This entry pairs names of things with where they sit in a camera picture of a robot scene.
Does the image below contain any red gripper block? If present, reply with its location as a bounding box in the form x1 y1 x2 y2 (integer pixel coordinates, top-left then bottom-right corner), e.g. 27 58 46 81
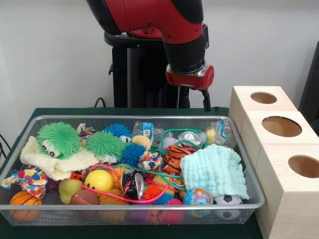
165 64 215 113

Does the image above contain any crushed clear plastic bottle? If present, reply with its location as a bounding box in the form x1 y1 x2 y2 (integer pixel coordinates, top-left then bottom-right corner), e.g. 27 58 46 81
210 118 233 146

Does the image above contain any wooden box with three holes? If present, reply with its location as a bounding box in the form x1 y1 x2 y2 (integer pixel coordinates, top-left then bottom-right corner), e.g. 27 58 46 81
228 86 319 239

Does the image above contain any tiger striped plush toy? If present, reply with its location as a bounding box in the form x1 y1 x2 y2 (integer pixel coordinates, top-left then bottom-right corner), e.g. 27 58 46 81
164 145 193 175

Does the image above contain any light blue muslin cloth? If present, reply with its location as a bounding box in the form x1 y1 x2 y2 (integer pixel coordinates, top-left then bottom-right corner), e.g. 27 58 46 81
179 144 250 200

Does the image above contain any blue spiky ball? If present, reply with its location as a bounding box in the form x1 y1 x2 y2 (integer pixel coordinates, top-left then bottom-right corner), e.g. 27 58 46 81
122 143 147 169

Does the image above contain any globe print ball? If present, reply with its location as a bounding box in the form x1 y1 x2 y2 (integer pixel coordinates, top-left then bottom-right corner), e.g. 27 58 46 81
183 187 214 217

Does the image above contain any black upright panel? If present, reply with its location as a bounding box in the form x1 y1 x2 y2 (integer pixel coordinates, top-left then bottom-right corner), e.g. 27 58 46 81
298 39 319 122

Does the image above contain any small green spiky toy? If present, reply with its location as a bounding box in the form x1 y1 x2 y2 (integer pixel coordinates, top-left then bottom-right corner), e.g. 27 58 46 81
86 130 127 165

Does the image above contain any yellow smiley ball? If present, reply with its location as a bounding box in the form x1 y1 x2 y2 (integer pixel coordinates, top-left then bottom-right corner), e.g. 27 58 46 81
84 170 114 193

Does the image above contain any dark green tablecloth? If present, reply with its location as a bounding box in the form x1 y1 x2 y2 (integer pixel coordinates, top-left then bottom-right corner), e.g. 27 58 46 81
0 107 265 239

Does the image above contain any large green spiky toy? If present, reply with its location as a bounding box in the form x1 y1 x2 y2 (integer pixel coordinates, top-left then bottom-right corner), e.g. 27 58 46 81
36 121 82 160

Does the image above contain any cream knitted cloth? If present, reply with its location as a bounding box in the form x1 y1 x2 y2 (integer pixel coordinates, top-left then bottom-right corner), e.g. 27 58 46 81
20 135 100 181

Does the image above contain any colourful spotted cloth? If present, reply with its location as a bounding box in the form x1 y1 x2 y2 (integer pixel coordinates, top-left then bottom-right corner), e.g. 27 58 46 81
1 168 48 199

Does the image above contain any orange basketball toy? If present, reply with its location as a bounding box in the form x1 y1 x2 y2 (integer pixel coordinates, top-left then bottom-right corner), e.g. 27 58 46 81
9 191 43 222

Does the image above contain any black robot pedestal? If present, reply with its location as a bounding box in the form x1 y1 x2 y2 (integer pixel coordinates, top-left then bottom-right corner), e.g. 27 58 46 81
104 32 192 108

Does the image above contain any wire mesh bin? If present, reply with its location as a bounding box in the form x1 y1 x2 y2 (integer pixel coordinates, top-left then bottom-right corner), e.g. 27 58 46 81
0 115 265 227

